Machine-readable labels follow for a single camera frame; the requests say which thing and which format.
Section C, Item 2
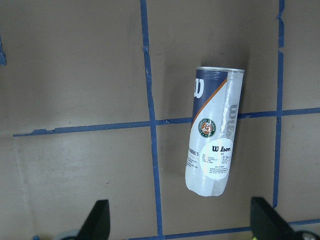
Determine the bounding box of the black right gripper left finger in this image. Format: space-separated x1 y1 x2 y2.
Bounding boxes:
76 199 110 240

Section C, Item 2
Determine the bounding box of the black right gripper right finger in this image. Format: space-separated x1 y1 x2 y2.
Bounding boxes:
250 197 297 240

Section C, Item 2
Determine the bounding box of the Wilson tennis ball can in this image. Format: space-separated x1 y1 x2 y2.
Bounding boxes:
185 66 245 197

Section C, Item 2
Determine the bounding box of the brown paper table cover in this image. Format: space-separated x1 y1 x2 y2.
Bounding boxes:
0 0 320 240

